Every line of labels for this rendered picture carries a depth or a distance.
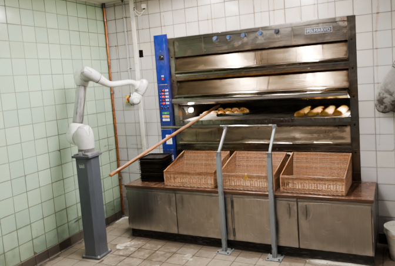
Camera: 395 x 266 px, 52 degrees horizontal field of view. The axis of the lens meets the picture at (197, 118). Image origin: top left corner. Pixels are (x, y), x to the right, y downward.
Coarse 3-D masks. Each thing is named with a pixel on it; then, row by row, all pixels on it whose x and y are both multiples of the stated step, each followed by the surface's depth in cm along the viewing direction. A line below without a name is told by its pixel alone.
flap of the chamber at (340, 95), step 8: (272, 96) 388; (280, 96) 384; (288, 96) 381; (296, 96) 378; (304, 96) 374; (312, 96) 371; (320, 96) 368; (328, 96) 367; (336, 96) 367; (344, 96) 367; (184, 104) 446; (192, 104) 445
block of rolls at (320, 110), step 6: (306, 108) 440; (312, 108) 456; (318, 108) 436; (324, 108) 450; (330, 108) 422; (342, 108) 416; (348, 108) 439; (294, 114) 412; (300, 114) 408; (306, 114) 406; (312, 114) 402; (324, 114) 397; (330, 114) 406; (336, 114) 393; (342, 114) 392
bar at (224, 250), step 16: (176, 128) 412; (192, 128) 404; (224, 128) 388; (272, 128) 367; (272, 144) 357; (272, 176) 351; (272, 192) 351; (224, 208) 377; (272, 208) 353; (224, 224) 376; (272, 224) 355; (224, 240) 378; (272, 240) 357; (272, 256) 359
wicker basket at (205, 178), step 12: (180, 156) 442; (192, 156) 444; (204, 156) 439; (228, 156) 424; (168, 168) 417; (180, 168) 441; (192, 168) 443; (204, 168) 436; (168, 180) 409; (180, 180) 403; (192, 180) 397; (204, 180) 417; (216, 180) 393
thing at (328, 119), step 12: (192, 120) 447; (204, 120) 439; (216, 120) 432; (228, 120) 426; (240, 120) 420; (252, 120) 415; (264, 120) 409; (276, 120) 404; (288, 120) 398; (300, 120) 393; (312, 120) 388; (324, 120) 383; (336, 120) 379; (348, 120) 374
